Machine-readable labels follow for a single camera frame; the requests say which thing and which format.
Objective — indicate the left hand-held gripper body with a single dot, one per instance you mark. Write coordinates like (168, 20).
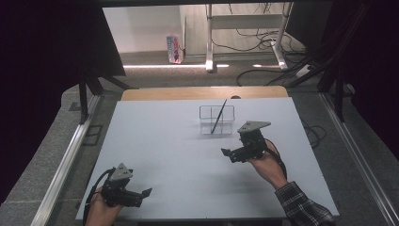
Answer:
(120, 196)

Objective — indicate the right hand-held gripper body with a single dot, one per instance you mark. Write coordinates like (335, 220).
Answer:
(251, 147)

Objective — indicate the black pen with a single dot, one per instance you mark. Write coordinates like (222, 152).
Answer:
(219, 116)

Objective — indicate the clear plastic desk organizer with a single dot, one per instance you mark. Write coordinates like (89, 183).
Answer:
(207, 121)

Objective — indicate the person's left hand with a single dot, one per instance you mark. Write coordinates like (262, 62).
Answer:
(102, 213)

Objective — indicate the person's right hand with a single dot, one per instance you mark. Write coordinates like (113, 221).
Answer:
(269, 168)

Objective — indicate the white table cover board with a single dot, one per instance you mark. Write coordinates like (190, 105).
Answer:
(188, 163)

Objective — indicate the white power strip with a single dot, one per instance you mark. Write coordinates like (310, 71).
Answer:
(303, 71)

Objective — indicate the black metal stand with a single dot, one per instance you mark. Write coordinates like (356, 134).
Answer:
(84, 97)
(338, 94)

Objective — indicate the colourful printed box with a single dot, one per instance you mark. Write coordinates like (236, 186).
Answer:
(174, 49)

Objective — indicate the aluminium floor rail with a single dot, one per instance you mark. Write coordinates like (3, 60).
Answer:
(66, 163)
(354, 150)

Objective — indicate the black floor frame plate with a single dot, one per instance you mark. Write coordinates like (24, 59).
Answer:
(92, 135)

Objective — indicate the white metal desk frame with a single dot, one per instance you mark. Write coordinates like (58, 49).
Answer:
(209, 40)

